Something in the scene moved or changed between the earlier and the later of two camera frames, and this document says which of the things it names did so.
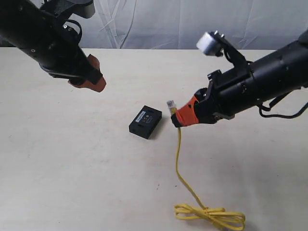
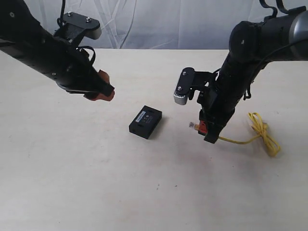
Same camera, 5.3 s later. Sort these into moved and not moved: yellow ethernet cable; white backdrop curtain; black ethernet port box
Moved: yellow ethernet cable
Not moved: black ethernet port box; white backdrop curtain
